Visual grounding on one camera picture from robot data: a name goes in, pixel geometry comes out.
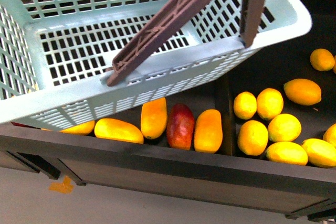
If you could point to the brown basket handle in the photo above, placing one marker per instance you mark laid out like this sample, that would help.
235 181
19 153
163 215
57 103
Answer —
169 19

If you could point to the light blue plastic basket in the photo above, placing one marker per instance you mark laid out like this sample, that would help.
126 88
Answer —
56 54

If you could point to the orange yellow mango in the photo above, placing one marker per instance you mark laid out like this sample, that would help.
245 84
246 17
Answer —
153 118

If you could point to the red mango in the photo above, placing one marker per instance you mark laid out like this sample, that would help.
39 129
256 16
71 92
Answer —
180 127

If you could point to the orange mango right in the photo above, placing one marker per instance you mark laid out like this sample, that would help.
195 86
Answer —
208 133

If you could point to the yellow mango lying flat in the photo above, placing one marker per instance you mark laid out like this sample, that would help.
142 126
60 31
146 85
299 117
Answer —
114 129

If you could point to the orange yellow lemon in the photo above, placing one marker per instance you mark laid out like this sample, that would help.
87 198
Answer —
322 60
303 91

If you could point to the orange floor tape marker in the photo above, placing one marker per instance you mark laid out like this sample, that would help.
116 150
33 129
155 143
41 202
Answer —
64 187

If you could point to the dark wooden display stand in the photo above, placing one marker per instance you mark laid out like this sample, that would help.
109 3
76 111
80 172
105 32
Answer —
226 177

